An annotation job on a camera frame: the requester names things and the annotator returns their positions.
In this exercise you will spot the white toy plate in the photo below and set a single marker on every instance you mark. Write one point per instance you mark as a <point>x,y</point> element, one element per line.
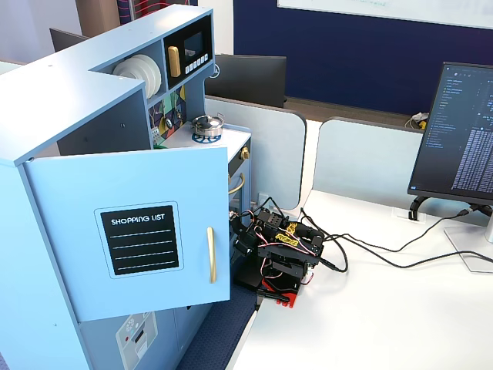
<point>158,79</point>
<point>129,69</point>
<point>151,75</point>

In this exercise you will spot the black table clamp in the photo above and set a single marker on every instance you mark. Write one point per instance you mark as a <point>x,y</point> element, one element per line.
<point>271,296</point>

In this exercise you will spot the blue ice dispenser cabinet door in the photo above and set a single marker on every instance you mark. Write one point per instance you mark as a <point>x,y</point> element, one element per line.
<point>100,347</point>

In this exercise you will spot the small silver toy grater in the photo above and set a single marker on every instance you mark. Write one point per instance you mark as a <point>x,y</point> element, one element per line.
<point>155,135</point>

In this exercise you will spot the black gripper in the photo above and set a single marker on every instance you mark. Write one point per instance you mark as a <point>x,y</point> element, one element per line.
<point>239,233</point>

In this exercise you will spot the blue toy oven door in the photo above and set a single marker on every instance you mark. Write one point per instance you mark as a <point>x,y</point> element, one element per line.
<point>246,185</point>

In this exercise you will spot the computer monitor showing code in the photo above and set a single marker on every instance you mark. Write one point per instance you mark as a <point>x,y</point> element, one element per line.
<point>454,135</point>

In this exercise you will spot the silver toy pot with lid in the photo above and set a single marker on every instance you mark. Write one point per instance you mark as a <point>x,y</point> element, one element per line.
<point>208,125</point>

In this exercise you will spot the blue toy kitchen cabinet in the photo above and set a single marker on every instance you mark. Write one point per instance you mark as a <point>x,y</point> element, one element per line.
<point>58,96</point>

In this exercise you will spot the gold toy stove knob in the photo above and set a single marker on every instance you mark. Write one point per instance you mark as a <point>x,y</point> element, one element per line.
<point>244,154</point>

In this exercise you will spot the red robot base mount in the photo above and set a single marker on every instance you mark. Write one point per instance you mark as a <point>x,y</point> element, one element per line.
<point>287,297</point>

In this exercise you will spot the dark monitor back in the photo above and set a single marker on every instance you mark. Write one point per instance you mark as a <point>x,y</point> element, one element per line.
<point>65,40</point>

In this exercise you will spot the grey desk divider panel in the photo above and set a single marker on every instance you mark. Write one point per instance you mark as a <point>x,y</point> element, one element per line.
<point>269,154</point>
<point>366,162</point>

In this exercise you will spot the black toy microwave door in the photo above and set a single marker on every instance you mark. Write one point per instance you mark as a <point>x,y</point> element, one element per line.
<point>174,42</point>

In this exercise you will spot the blue panel with red lines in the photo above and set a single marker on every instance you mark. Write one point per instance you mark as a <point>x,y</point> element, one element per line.
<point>161,4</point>

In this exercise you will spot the silver monitor stand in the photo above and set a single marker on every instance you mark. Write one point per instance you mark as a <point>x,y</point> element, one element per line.
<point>468,246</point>

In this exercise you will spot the blue dishwasher print cabinet door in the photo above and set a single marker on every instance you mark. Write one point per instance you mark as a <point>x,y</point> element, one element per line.
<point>190,327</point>

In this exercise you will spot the white whiteboard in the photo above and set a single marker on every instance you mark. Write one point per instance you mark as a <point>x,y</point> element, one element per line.
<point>385,9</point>

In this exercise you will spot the blue shopping list cabinet door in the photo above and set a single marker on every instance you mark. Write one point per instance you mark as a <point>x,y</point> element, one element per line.
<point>154,185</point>

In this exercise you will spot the silver hanging toy utensil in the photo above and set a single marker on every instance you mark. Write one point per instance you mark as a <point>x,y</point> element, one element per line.
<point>178,112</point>
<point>169,122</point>

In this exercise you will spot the black divider bracket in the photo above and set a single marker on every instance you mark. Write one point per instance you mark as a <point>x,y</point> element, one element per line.
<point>416,206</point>

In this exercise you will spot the black monitor with logo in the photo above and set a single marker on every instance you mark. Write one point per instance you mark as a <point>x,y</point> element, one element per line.
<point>250,79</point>

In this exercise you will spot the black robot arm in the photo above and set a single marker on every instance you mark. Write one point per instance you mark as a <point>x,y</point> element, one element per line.
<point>285,254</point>

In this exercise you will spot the black flat box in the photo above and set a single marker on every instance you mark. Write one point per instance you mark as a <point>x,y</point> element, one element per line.
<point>248,279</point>

